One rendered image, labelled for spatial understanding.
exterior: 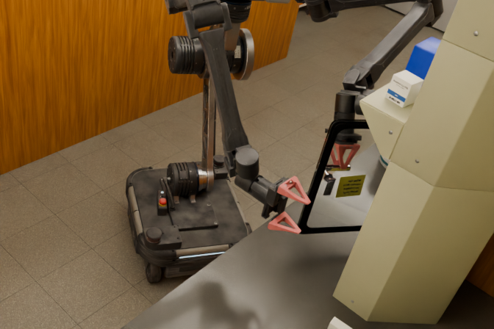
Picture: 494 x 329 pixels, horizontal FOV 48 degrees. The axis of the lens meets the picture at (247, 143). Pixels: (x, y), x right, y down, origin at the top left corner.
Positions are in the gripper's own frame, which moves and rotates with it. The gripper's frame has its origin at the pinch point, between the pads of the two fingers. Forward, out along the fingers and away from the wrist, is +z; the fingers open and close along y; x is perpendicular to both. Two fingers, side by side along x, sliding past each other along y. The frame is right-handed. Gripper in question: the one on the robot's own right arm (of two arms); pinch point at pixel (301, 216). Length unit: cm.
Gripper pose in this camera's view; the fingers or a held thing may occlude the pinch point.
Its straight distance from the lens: 135.5
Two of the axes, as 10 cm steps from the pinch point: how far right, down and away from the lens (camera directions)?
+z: 7.5, 4.8, -4.5
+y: 1.8, -8.0, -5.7
